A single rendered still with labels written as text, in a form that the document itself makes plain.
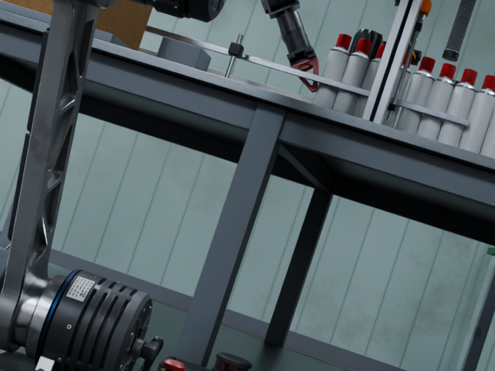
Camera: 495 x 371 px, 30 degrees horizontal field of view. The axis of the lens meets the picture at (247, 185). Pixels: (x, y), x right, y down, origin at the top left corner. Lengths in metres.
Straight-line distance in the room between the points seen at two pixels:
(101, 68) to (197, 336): 0.59
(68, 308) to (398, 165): 0.75
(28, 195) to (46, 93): 0.15
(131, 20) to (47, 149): 0.86
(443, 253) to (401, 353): 0.60
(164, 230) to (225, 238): 3.40
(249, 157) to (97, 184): 3.52
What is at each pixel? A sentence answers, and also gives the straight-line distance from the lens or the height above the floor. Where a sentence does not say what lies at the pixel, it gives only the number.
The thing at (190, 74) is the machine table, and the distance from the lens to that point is 1.87.
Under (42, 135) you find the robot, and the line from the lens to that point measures 1.29.
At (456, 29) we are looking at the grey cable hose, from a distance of 2.20.
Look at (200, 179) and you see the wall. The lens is 5.22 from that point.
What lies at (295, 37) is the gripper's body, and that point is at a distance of 2.30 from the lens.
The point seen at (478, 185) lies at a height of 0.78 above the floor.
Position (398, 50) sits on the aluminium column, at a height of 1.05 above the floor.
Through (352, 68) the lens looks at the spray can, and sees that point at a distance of 2.27.
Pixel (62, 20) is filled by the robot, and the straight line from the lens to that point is 1.24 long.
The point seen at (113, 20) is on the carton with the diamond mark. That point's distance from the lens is 2.04.
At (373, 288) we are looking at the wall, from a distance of 5.18.
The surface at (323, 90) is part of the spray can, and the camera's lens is 2.27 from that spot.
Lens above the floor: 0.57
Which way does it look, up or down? 2 degrees up
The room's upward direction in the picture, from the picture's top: 18 degrees clockwise
